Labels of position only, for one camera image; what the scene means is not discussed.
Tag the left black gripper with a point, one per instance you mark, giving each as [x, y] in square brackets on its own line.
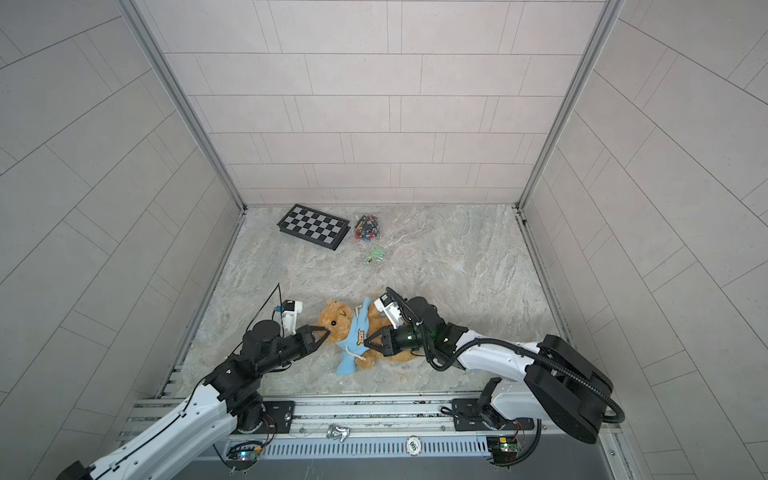
[305, 339]

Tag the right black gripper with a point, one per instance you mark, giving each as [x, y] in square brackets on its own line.
[389, 342]

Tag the light blue bear hoodie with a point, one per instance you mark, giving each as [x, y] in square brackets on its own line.
[352, 347]

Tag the brown teddy bear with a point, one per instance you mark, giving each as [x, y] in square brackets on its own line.
[349, 327]

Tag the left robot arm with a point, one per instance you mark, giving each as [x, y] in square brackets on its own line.
[224, 400]

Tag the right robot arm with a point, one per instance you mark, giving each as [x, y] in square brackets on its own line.
[546, 380]

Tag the silver metal clip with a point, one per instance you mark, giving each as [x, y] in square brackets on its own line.
[338, 433]

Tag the small green pieces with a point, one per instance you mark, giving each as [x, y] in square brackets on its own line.
[375, 254]

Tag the black white chessboard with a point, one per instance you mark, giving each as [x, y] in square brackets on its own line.
[314, 226]

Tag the bag of colourful pieces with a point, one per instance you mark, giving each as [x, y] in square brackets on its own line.
[367, 228]

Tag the left circuit board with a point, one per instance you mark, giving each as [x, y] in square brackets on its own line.
[248, 451]

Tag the circuit board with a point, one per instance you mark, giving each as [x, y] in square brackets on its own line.
[502, 450]
[248, 451]

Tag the right circuit board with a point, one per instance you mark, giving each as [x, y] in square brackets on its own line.
[502, 450]

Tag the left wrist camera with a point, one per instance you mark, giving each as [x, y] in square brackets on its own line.
[289, 311]

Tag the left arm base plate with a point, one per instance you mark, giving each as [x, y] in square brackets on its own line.
[270, 417]

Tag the aluminium mounting rail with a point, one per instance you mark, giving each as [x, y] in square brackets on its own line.
[374, 415]

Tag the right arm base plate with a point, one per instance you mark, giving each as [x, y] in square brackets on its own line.
[466, 418]

